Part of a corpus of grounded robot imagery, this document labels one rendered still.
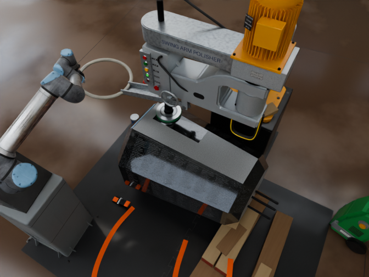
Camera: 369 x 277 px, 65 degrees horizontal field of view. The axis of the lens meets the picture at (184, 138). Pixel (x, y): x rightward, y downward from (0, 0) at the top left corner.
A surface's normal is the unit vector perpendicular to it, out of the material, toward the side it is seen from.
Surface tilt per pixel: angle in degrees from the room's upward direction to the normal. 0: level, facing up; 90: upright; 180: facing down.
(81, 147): 0
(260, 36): 90
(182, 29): 0
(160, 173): 45
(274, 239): 0
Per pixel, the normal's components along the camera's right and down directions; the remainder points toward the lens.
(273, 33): -0.48, 0.72
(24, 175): 0.74, -0.18
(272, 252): -0.01, -0.58
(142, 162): -0.37, 0.07
